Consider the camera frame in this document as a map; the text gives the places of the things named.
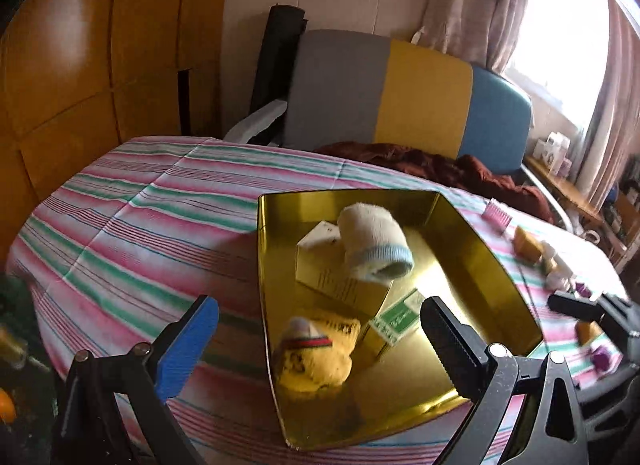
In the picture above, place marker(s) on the small green and white box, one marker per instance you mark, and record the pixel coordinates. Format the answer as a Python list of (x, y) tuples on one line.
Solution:
[(395, 320)]

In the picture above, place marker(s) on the pink patterned curtain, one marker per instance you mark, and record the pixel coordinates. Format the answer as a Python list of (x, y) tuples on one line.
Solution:
[(615, 120), (470, 5)]

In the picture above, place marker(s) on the cream cardboard box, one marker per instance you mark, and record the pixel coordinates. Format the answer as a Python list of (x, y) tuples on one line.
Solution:
[(330, 285)]

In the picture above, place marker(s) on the pink hair roller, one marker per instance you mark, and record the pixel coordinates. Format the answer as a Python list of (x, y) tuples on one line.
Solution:
[(496, 214)]

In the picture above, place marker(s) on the small white object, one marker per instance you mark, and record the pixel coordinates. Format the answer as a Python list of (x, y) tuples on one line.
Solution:
[(555, 265)]

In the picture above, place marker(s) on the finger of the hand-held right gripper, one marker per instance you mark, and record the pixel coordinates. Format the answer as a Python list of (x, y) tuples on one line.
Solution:
[(622, 317), (575, 307)]

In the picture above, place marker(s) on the gold metal tin tray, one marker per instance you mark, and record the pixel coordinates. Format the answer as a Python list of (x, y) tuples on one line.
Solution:
[(475, 270)]

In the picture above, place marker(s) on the striped pink green tablecloth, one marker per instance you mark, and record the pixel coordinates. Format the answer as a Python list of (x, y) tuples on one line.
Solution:
[(125, 225)]

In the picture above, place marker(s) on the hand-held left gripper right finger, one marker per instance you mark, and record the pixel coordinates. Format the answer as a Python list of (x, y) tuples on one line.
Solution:
[(450, 350)]

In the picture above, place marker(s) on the brown blanket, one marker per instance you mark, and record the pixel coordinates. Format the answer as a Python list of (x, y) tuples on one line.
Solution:
[(450, 170)]

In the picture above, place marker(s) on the grey yellow blue sofa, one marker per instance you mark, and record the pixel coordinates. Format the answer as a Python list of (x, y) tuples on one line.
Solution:
[(425, 95)]

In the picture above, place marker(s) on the wooden shelf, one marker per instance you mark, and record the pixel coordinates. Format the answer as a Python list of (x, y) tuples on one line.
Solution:
[(565, 190)]

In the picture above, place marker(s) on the black rolled mat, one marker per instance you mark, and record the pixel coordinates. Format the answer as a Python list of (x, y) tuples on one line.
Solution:
[(272, 60)]

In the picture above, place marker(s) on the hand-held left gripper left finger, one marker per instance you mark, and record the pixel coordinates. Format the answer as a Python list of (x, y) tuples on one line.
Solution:
[(187, 350)]

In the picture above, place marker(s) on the pale purple box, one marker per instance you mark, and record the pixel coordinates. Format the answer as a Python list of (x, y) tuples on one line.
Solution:
[(564, 165)]

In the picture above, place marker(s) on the small purple object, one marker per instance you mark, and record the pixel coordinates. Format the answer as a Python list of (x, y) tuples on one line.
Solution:
[(581, 289), (600, 359)]

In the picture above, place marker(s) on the white sock with blue cuff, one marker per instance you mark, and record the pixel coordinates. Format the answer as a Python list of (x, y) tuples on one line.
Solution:
[(370, 235)]

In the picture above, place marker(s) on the wooden wardrobe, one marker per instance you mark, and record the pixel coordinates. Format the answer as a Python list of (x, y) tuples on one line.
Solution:
[(75, 70)]

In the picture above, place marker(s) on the white metal rail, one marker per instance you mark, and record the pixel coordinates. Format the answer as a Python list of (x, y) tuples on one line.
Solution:
[(547, 197)]

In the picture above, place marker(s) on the orange fruit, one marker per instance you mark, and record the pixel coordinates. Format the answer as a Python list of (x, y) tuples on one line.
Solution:
[(6, 405)]

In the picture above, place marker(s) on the yellow sock with striped band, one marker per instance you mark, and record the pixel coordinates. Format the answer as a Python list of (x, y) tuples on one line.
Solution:
[(310, 365)]

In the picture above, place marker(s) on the yellow sponge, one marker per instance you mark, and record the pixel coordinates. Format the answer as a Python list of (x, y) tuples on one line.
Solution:
[(587, 331), (527, 242)]

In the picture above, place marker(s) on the glass jar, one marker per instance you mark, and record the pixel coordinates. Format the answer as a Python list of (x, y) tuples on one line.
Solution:
[(12, 345)]

